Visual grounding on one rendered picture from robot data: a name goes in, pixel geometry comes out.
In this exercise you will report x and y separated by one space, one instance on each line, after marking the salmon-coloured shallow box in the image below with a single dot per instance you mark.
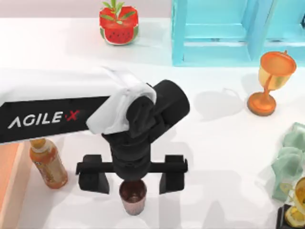
10 181

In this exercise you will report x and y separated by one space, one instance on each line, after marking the gold trophy with black base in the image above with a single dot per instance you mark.
296 207

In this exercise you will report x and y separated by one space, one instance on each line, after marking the brown ribbed cup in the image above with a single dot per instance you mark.
133 199

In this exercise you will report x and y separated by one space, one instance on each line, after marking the orange trophy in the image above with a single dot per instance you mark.
271 76

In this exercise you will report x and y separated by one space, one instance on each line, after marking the light blue rack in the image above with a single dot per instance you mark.
226 33

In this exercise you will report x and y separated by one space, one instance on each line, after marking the orange juice bottle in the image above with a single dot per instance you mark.
48 164

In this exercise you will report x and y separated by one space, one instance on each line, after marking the pale green crumpled cloth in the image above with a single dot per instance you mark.
289 157

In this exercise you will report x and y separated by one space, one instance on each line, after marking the watermelon plant pot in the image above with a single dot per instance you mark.
118 25

